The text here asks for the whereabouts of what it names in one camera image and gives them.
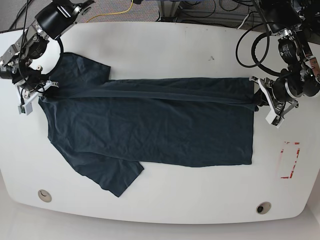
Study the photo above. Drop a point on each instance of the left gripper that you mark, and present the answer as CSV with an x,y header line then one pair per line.
x,y
280,95

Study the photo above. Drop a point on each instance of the right table cable grommet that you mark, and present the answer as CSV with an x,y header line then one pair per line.
x,y
263,208

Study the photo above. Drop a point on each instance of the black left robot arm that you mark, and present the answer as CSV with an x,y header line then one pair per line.
x,y
294,21

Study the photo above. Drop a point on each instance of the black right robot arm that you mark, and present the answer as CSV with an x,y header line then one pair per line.
x,y
50,23

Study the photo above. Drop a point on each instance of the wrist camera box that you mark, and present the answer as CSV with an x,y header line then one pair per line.
x,y
274,119
25,109

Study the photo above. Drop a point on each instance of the table cable grommet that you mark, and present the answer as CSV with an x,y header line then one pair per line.
x,y
263,208
44,195

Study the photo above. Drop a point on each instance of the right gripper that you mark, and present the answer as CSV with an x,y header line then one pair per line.
x,y
35,84

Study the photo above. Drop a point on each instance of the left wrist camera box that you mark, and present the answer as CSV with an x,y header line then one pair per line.
x,y
274,119

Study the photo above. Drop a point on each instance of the red tape rectangle marking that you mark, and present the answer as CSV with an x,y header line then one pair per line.
x,y
288,159

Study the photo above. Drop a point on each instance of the dark navy t-shirt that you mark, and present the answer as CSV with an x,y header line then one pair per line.
x,y
105,129

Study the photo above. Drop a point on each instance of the left table cable grommet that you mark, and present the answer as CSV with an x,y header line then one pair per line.
x,y
44,195

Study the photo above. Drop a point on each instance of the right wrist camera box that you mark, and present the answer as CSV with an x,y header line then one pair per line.
x,y
25,109

